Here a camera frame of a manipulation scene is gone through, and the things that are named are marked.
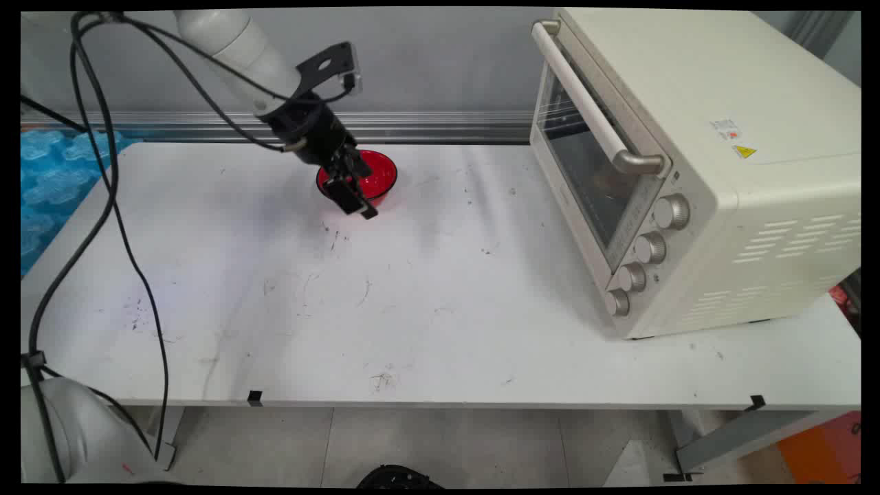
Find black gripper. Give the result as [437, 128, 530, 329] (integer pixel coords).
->
[258, 93, 380, 221]

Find oven glass door with handle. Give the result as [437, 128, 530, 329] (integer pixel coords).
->
[529, 19, 672, 276]

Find red bowl with black rim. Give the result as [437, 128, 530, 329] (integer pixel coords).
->
[316, 149, 399, 211]

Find black round object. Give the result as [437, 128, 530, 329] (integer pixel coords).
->
[356, 465, 444, 489]

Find blue bubble wrap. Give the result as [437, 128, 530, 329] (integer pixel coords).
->
[21, 129, 142, 277]

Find cream toaster oven body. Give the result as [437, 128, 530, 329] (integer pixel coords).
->
[529, 8, 862, 341]

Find grey table leg brace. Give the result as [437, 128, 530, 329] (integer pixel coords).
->
[662, 410, 829, 483]

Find grey curtain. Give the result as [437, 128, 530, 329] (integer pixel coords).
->
[753, 10, 861, 87]

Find red patterned bag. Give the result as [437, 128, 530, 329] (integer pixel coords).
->
[828, 283, 861, 334]

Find orange box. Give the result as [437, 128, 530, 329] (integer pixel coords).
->
[775, 411, 861, 484]

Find aluminium profile rail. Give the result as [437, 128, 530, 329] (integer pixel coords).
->
[21, 110, 536, 145]

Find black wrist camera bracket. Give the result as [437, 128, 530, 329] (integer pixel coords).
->
[296, 42, 363, 96]

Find thick black cable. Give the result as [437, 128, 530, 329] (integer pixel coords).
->
[22, 10, 307, 485]

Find thin black cable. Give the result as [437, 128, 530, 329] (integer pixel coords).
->
[69, 14, 355, 463]

